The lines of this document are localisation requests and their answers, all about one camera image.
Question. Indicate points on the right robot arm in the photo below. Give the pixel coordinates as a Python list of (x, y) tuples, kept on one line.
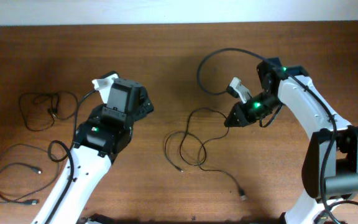
[(330, 169)]

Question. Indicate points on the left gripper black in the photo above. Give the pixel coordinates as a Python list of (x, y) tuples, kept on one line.
[(148, 107)]

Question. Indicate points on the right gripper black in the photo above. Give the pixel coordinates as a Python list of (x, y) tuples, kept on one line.
[(238, 110)]

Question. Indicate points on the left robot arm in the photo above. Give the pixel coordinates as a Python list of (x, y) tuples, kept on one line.
[(96, 144)]

